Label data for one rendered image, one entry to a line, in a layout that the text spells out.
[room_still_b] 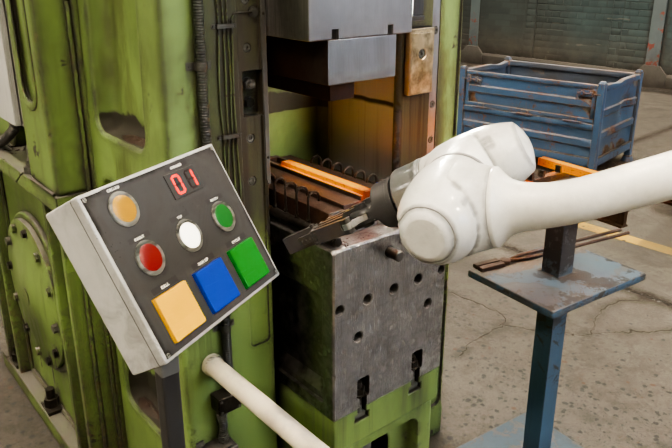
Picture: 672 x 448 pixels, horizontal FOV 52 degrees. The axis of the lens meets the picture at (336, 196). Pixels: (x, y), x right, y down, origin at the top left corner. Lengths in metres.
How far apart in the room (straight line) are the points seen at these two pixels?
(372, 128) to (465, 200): 1.12
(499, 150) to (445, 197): 0.17
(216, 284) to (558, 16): 9.13
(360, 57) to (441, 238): 0.79
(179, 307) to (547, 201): 0.58
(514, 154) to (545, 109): 4.39
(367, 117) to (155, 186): 0.90
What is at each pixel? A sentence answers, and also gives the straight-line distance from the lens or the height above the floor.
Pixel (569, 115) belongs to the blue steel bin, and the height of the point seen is 0.45.
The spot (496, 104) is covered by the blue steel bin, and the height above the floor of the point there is 0.45.
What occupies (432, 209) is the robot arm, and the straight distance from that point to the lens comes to 0.81.
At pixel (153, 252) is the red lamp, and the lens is 1.11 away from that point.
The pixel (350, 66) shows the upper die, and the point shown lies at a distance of 1.52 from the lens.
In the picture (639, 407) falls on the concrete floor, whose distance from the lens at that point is 2.81.
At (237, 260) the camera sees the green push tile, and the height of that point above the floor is 1.02.
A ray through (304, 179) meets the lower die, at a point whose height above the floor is 0.99.
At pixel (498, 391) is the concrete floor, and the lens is 2.74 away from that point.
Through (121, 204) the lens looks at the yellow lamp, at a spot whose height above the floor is 1.17.
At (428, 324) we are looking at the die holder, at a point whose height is 0.62.
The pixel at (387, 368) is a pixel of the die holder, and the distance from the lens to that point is 1.80.
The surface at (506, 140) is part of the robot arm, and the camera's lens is 0.97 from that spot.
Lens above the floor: 1.53
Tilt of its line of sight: 19 degrees down
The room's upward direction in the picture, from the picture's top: straight up
